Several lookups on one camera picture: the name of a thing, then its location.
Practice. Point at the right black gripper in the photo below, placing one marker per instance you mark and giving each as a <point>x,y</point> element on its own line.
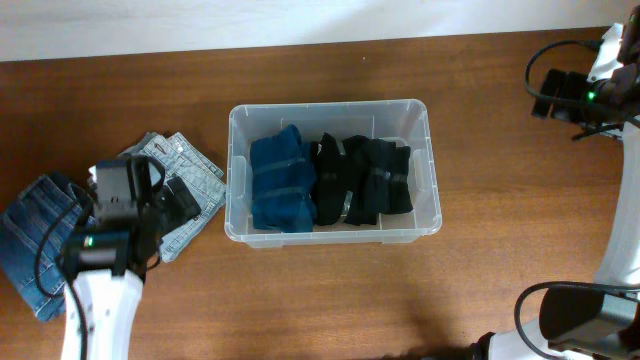
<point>573,85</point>

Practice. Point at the small black garment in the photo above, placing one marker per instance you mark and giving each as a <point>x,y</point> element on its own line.
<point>376,174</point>

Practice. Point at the teal garment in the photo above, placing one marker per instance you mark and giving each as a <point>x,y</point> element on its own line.
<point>283,177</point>

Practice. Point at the large black garment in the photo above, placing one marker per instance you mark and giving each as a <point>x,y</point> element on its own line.
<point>331,192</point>

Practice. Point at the dark blue folded jeans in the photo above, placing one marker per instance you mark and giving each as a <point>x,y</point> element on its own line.
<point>34,228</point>

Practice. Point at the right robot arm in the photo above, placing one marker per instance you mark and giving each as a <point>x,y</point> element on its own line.
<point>521,203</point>

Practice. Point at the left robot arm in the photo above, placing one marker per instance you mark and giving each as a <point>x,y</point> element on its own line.
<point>101,302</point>

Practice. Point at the clear plastic storage container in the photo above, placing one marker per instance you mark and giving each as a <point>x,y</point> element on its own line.
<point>404,121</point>

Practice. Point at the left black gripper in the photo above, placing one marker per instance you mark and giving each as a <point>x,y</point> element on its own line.
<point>167,201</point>

